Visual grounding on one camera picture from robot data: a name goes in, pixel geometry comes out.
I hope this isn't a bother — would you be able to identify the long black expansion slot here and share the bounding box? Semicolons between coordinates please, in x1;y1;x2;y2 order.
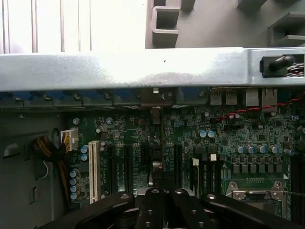
125;144;133;194
109;144;117;196
174;144;182;191

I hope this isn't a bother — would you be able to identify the short black expansion slot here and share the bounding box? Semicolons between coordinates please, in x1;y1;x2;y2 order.
140;144;151;167

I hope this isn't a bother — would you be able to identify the CPU socket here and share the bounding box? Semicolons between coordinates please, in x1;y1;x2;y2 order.
226;181;291;225

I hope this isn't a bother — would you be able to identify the white expansion slot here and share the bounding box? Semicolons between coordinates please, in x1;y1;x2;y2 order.
88;140;100;205

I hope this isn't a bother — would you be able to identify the green motherboard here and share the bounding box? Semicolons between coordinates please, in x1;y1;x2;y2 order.
68;107;305;229

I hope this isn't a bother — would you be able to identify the thin socket locking lever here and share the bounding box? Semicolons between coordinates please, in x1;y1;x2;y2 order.
280;188;305;197

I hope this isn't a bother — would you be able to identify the open black PC case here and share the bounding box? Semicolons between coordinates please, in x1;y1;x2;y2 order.
0;46;305;229

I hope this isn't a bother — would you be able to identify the grey parts rack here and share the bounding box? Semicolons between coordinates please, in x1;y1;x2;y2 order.
145;0;305;50

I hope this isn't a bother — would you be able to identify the red black twisted wire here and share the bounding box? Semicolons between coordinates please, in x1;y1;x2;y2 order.
212;97;305;122

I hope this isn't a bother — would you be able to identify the sleeved power wire, white plug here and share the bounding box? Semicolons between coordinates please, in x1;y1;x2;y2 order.
30;127;79;208

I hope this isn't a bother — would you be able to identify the black intrusion switch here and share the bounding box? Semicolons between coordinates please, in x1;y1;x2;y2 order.
259;54;295;78

